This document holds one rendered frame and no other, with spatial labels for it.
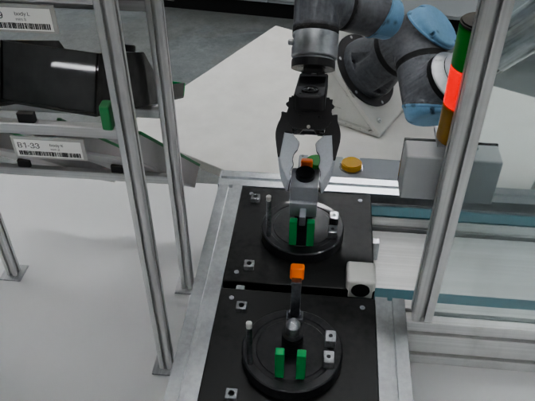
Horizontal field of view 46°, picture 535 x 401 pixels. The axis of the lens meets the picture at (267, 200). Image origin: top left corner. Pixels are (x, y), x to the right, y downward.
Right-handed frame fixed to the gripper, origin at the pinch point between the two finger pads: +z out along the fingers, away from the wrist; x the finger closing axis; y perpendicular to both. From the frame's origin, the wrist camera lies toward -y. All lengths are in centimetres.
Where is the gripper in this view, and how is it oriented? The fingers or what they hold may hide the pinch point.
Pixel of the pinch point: (304, 184)
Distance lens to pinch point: 100.0
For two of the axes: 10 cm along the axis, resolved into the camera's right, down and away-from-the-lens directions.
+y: 0.8, 0.0, 10.0
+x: -9.9, -0.7, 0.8
